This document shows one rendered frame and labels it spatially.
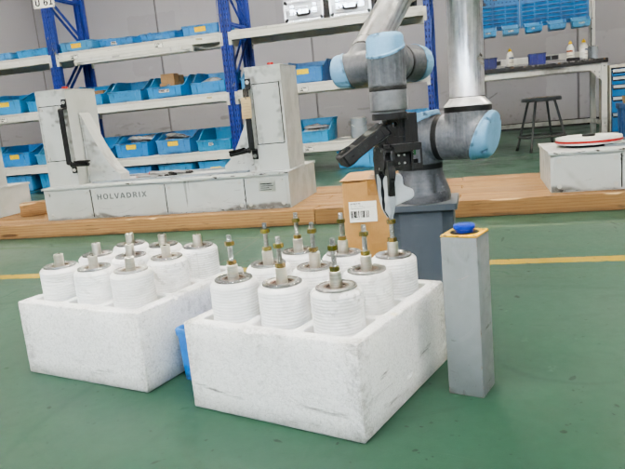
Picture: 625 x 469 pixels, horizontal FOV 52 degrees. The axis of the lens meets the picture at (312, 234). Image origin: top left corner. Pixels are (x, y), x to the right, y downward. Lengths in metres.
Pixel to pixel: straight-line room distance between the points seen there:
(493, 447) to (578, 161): 2.18
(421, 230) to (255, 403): 0.68
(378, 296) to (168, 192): 2.43
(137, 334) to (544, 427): 0.82
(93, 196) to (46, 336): 2.17
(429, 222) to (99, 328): 0.83
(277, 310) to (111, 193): 2.60
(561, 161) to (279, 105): 1.37
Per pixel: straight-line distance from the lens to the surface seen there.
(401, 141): 1.32
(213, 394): 1.32
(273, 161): 3.36
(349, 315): 1.13
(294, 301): 1.19
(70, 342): 1.61
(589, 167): 3.18
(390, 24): 1.55
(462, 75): 1.64
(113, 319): 1.47
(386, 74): 1.29
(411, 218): 1.68
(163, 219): 3.49
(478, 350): 1.26
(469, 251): 1.21
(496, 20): 7.12
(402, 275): 1.32
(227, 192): 3.40
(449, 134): 1.64
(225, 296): 1.26
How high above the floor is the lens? 0.57
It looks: 11 degrees down
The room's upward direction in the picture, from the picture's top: 6 degrees counter-clockwise
